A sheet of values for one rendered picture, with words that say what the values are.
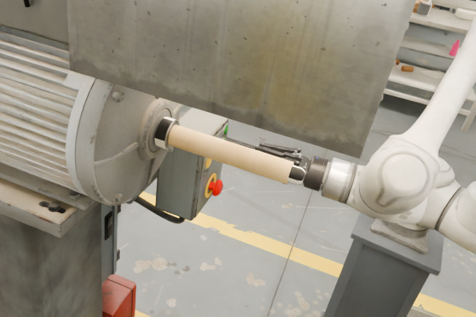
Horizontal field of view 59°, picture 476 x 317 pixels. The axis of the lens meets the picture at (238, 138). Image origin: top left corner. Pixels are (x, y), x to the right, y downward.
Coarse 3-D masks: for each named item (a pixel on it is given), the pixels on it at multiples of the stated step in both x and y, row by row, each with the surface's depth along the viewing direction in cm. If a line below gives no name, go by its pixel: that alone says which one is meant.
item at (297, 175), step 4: (292, 168) 57; (296, 168) 57; (300, 168) 57; (292, 172) 57; (296, 172) 57; (300, 172) 57; (304, 172) 57; (288, 176) 57; (292, 176) 57; (296, 176) 56; (300, 176) 56; (304, 176) 57; (288, 180) 57; (292, 180) 57; (296, 180) 57; (300, 180) 57; (296, 184) 57
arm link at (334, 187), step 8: (336, 160) 90; (328, 168) 90; (336, 168) 88; (344, 168) 88; (352, 168) 88; (328, 176) 88; (336, 176) 87; (344, 176) 87; (352, 176) 87; (328, 184) 88; (336, 184) 87; (344, 184) 87; (328, 192) 89; (336, 192) 88; (344, 192) 87; (336, 200) 90; (344, 200) 89
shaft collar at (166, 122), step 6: (162, 120) 61; (168, 120) 61; (174, 120) 61; (162, 126) 60; (168, 126) 60; (156, 132) 60; (162, 132) 60; (168, 132) 60; (156, 138) 60; (162, 138) 60; (168, 138) 60; (156, 144) 61; (162, 144) 61; (168, 144) 61
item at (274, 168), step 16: (176, 128) 61; (176, 144) 60; (192, 144) 60; (208, 144) 59; (224, 144) 59; (224, 160) 59; (240, 160) 58; (256, 160) 57; (272, 160) 57; (272, 176) 57
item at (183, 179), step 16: (192, 112) 98; (192, 128) 91; (208, 128) 92; (176, 160) 88; (192, 160) 87; (160, 176) 92; (176, 176) 90; (192, 176) 89; (208, 176) 95; (160, 192) 94; (176, 192) 92; (192, 192) 91; (208, 192) 99; (160, 208) 96; (176, 208) 94; (192, 208) 93
